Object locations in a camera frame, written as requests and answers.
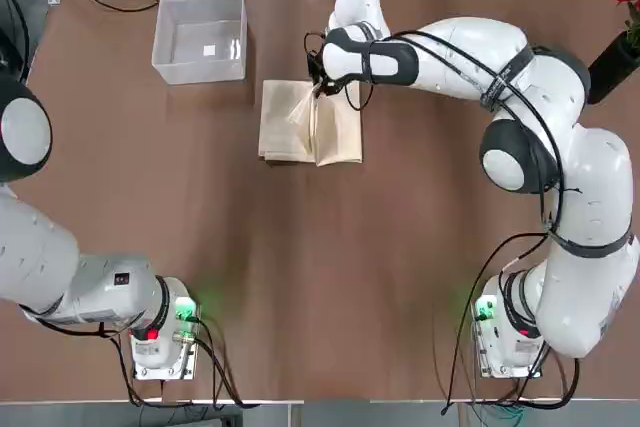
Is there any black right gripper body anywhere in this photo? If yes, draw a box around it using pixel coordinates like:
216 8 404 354
306 49 326 82

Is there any cream-colored tablecloth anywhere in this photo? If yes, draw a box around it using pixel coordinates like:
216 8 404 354
258 77 365 168

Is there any clear plastic box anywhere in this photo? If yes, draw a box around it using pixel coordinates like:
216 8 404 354
151 0 249 86

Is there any black vase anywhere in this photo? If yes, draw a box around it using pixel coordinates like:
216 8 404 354
587 29 640 107

